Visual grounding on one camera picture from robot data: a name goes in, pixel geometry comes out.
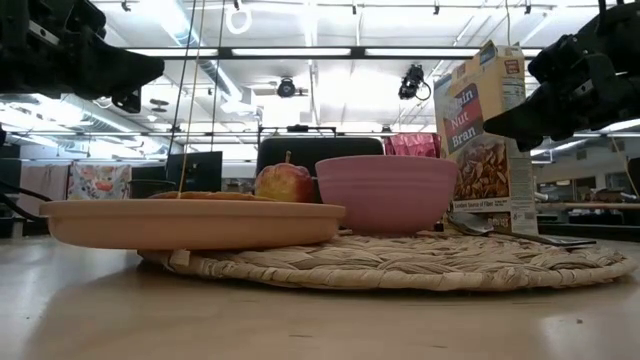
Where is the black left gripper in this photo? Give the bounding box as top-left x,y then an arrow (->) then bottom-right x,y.
29,0 -> 165,99

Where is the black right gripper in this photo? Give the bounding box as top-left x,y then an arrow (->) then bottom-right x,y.
483,4 -> 624,153

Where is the yellow raisin bran cereal box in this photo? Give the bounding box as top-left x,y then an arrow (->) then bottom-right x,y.
432,40 -> 540,236

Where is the metal spoon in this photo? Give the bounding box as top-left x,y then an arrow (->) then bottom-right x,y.
446,209 -> 599,248

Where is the toasted bagel half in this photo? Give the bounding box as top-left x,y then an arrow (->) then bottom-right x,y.
148,190 -> 277,203

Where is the terracotta round plate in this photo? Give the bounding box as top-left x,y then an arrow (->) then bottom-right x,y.
38,198 -> 347,251

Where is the pink bowl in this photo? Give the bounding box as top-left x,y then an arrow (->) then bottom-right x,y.
314,154 -> 460,236

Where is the red apple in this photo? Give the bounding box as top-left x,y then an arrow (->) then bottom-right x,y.
254,150 -> 316,204

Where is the round woven straw placemat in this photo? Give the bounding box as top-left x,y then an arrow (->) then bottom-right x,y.
137,229 -> 640,293

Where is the floral patterned cloth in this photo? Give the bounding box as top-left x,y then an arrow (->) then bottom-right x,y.
67,162 -> 133,201

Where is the black computer monitor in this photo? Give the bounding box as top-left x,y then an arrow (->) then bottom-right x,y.
165,151 -> 224,194

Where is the pink patterned cloth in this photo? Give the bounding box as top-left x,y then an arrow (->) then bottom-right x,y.
383,132 -> 443,159

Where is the beige cloth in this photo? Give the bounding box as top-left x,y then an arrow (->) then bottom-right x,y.
19,164 -> 70,202

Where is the black and silver toaster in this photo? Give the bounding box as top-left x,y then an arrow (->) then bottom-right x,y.
255,137 -> 386,176

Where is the thin black hanging cable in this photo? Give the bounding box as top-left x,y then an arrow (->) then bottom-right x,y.
166,0 -> 198,157
211,0 -> 226,152

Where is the thin tan hanging cord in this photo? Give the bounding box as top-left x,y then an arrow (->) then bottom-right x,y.
177,0 -> 207,199

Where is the white hanging ring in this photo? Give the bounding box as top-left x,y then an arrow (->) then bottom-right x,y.
224,4 -> 253,35

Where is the black aluminium table frame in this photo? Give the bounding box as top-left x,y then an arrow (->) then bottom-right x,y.
537,222 -> 640,243

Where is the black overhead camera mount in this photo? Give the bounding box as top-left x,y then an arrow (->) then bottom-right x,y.
397,63 -> 432,102

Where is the round black ceiling camera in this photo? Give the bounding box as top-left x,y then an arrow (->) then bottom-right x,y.
276,77 -> 298,99

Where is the black overhead frame bar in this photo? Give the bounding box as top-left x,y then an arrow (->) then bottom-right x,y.
124,46 -> 544,59

